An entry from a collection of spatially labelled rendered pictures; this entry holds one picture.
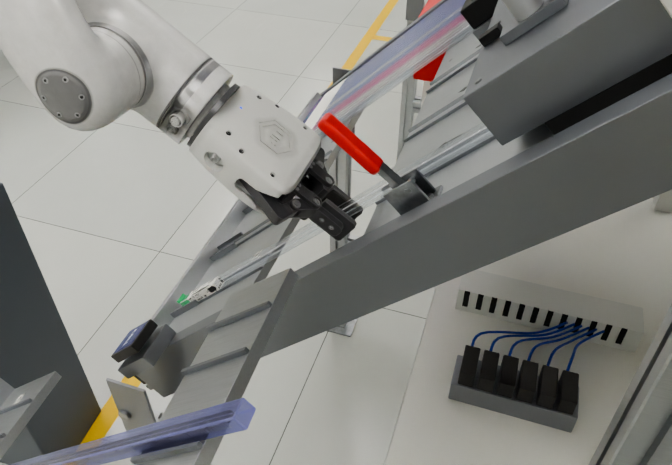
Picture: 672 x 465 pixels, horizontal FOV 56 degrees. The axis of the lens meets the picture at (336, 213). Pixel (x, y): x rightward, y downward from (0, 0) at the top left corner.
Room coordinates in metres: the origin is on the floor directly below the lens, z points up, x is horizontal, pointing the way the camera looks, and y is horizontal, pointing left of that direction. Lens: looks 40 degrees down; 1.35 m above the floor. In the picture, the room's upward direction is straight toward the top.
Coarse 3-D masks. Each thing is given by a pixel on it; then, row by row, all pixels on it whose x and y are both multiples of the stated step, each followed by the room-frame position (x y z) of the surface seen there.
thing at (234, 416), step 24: (216, 408) 0.20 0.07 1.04; (240, 408) 0.19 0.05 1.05; (144, 432) 0.21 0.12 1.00; (168, 432) 0.20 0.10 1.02; (192, 432) 0.19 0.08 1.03; (216, 432) 0.19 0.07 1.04; (48, 456) 0.24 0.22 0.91; (72, 456) 0.23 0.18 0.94; (96, 456) 0.21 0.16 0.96; (120, 456) 0.21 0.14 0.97
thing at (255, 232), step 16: (352, 128) 0.79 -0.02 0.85; (336, 144) 0.74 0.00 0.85; (240, 224) 0.72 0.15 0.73; (256, 224) 0.66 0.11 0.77; (272, 224) 0.61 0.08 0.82; (288, 224) 0.57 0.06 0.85; (240, 240) 0.64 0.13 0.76; (256, 240) 0.60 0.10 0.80; (272, 240) 0.56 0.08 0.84; (224, 256) 0.63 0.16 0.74; (240, 256) 0.58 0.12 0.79; (208, 272) 0.61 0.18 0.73; (224, 272) 0.57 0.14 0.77; (256, 272) 0.50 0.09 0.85; (224, 288) 0.51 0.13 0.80; (240, 288) 0.48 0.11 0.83; (192, 304) 0.53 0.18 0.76; (208, 304) 0.50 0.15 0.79; (224, 304) 0.47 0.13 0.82; (176, 320) 0.52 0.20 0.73; (192, 320) 0.49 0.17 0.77
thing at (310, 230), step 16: (480, 128) 0.44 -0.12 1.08; (448, 144) 0.45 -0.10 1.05; (464, 144) 0.44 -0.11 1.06; (432, 160) 0.44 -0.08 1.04; (448, 160) 0.44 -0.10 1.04; (368, 192) 0.47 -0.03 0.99; (384, 192) 0.46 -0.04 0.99; (352, 208) 0.47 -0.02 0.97; (288, 240) 0.49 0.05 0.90; (304, 240) 0.48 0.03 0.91; (256, 256) 0.51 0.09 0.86; (272, 256) 0.49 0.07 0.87; (240, 272) 0.51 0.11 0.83
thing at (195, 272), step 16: (320, 96) 1.10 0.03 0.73; (304, 112) 1.03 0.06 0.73; (240, 208) 0.75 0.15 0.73; (224, 224) 0.71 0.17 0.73; (208, 240) 0.68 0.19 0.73; (224, 240) 0.68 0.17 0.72; (208, 256) 0.64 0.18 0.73; (192, 272) 0.61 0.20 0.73; (176, 288) 0.58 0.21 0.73; (192, 288) 0.59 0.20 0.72; (176, 304) 0.56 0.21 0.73; (160, 320) 0.53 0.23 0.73
